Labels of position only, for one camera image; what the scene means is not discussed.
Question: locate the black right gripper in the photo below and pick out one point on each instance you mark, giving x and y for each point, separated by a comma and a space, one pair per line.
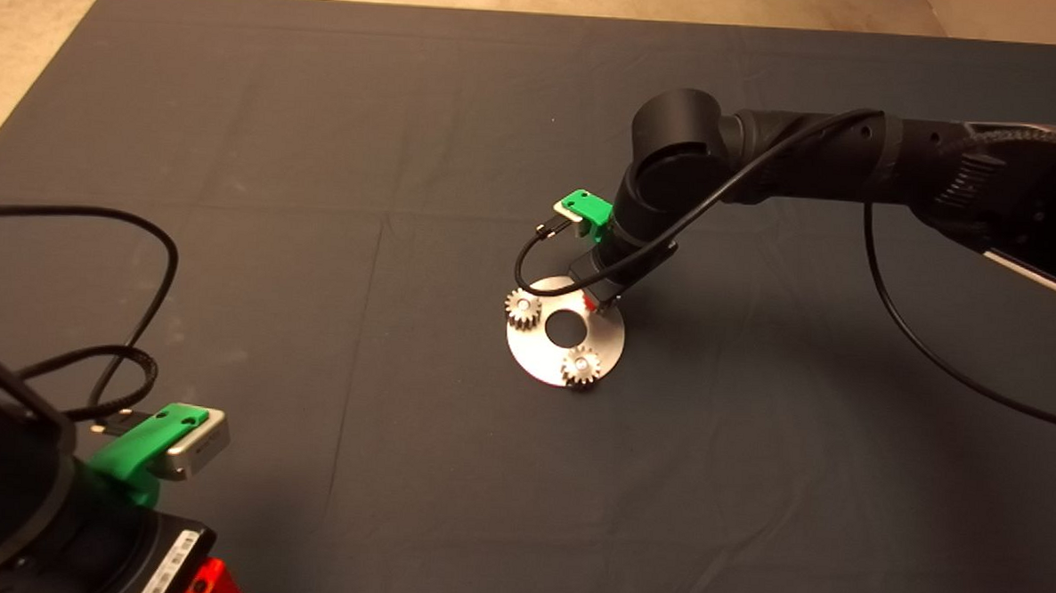
623, 265

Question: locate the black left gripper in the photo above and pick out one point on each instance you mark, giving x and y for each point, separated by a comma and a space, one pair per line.
115, 564

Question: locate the dark steel planetary gear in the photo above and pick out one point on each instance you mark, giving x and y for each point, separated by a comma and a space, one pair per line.
608, 304
581, 367

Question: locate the bright steel planetary gear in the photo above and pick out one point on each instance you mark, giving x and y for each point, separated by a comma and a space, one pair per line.
520, 309

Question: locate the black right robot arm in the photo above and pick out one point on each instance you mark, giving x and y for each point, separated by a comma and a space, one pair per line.
677, 143

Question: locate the round metal carrier plate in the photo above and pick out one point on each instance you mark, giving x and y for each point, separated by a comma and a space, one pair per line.
534, 350

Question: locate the dark grey table cloth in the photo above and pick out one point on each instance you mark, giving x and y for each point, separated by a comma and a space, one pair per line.
321, 145

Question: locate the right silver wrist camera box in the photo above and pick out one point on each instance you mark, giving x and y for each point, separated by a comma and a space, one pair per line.
569, 213

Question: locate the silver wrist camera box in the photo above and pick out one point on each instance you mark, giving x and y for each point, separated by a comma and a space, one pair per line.
569, 213
203, 447

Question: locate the right green camera mount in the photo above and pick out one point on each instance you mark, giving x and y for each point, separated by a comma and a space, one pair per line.
590, 207

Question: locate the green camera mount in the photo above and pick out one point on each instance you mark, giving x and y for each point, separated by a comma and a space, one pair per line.
134, 449
590, 207

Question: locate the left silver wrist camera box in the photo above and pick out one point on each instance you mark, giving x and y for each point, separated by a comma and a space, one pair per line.
203, 447

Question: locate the left green camera mount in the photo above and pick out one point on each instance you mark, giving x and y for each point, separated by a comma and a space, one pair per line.
134, 449

